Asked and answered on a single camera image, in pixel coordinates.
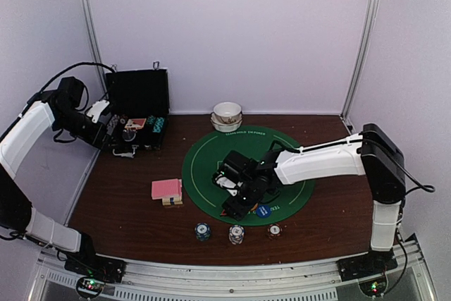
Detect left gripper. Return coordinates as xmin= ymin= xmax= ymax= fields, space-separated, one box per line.
xmin=54 ymin=107 xmax=121 ymax=151

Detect blue round dealer button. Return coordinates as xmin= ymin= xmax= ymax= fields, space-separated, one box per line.
xmin=256 ymin=205 xmax=272 ymax=219

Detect light blue chip stack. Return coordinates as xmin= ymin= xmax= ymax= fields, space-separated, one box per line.
xmin=228 ymin=225 xmax=245 ymax=245

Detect brown chip stack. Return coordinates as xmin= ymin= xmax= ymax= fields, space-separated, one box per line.
xmin=267 ymin=223 xmax=283 ymax=240

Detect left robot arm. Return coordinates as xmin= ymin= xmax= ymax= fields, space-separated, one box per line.
xmin=1 ymin=71 xmax=111 ymax=276

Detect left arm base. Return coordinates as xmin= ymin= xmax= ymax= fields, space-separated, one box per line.
xmin=64 ymin=256 xmax=126 ymax=300

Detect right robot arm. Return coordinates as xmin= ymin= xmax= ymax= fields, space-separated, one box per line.
xmin=212 ymin=123 xmax=435 ymax=274

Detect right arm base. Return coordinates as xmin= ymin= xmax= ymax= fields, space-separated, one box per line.
xmin=337 ymin=252 xmax=398 ymax=297

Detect clear dealer puck in case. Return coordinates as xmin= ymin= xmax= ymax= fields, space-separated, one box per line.
xmin=122 ymin=129 xmax=137 ymax=142

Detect cards in case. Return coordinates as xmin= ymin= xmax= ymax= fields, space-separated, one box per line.
xmin=124 ymin=118 xmax=147 ymax=130

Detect round green poker mat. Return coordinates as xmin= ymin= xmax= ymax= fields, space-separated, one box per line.
xmin=182 ymin=126 xmax=314 ymax=226

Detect black poker chip case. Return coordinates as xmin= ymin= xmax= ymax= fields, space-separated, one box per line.
xmin=106 ymin=61 xmax=170 ymax=159

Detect dark blue chip stack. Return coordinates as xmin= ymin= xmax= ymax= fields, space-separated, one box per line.
xmin=194 ymin=223 xmax=211 ymax=241

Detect teal chip stack in case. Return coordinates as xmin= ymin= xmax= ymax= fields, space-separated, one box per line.
xmin=152 ymin=117 xmax=166 ymax=134

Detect lower white ceramic bowl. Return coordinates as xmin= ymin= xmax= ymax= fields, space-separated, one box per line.
xmin=210 ymin=113 xmax=242 ymax=133

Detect white ceramic bowl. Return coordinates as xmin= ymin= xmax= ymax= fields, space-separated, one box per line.
xmin=213 ymin=102 xmax=242 ymax=121
xmin=210 ymin=113 xmax=242 ymax=133

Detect gold blue card box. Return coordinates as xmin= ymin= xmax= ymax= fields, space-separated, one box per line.
xmin=161 ymin=179 xmax=183 ymax=207

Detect pink playing card deck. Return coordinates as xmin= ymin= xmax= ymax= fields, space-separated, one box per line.
xmin=151 ymin=178 xmax=182 ymax=199

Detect upper white ceramic bowl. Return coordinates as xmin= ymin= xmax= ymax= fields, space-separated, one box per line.
xmin=213 ymin=102 xmax=242 ymax=121

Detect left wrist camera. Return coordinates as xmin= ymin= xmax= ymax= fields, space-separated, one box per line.
xmin=85 ymin=99 xmax=110 ymax=123

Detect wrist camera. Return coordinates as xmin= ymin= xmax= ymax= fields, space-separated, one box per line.
xmin=212 ymin=150 xmax=258 ymax=195
xmin=85 ymin=99 xmax=110 ymax=123

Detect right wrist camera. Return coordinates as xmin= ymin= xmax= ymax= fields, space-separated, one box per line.
xmin=212 ymin=150 xmax=258 ymax=195

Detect left aluminium post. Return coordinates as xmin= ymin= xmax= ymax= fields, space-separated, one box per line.
xmin=73 ymin=0 xmax=104 ymax=97

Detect aluminium post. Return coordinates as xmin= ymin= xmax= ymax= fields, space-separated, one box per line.
xmin=340 ymin=0 xmax=380 ymax=125
xmin=73 ymin=0 xmax=104 ymax=97

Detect aluminium front rail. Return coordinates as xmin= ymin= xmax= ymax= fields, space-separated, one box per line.
xmin=25 ymin=239 xmax=439 ymax=300

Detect right aluminium post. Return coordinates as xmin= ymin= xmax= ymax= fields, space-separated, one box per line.
xmin=340 ymin=0 xmax=380 ymax=125

